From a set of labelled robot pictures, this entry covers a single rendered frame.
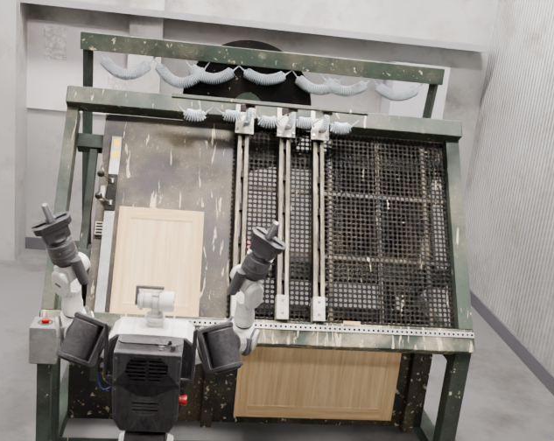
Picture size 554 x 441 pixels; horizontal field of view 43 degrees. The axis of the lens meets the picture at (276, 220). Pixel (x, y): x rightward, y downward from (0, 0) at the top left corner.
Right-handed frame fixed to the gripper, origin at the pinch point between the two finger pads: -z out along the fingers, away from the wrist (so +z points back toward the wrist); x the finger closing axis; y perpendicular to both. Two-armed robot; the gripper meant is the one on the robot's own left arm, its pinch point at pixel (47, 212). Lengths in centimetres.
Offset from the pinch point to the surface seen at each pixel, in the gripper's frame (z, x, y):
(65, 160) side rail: 50, 40, -139
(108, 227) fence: 79, 42, -107
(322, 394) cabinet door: 189, 107, -32
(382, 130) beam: 77, 198, -74
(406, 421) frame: 214, 141, -3
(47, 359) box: 103, -13, -66
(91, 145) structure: 52, 58, -147
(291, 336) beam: 135, 93, -30
